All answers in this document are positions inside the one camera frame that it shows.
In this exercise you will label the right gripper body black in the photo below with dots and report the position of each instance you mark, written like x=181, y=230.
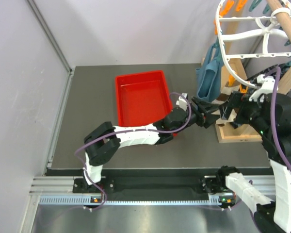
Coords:
x=247, y=108

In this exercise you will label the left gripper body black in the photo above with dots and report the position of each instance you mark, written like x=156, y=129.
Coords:
x=199, y=117

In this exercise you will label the blue sock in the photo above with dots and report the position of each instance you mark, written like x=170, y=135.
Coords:
x=209, y=75

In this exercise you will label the dark patterned sock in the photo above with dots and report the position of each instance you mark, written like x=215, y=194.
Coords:
x=269, y=72

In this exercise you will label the white clip hanger frame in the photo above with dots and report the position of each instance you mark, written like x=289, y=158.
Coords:
x=278, y=24

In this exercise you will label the pink brown patterned sock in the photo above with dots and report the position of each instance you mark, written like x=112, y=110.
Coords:
x=230, y=116

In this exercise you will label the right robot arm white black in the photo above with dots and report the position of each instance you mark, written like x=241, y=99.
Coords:
x=271, y=119

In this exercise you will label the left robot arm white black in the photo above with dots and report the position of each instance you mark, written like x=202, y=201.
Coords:
x=103, y=142

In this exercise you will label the red plastic tray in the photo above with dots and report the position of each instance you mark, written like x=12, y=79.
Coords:
x=142, y=98

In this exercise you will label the teal clothes peg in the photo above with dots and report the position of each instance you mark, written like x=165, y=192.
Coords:
x=254, y=5

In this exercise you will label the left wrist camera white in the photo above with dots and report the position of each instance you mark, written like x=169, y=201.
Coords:
x=182, y=101

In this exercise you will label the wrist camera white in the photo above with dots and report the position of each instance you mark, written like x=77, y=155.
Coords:
x=267, y=86
x=182, y=101

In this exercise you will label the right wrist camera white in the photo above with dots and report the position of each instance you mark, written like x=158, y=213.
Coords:
x=267, y=86

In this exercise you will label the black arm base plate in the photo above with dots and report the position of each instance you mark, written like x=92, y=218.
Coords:
x=117, y=184

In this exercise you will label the aluminium rail front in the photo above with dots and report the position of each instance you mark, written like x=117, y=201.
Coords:
x=59, y=190

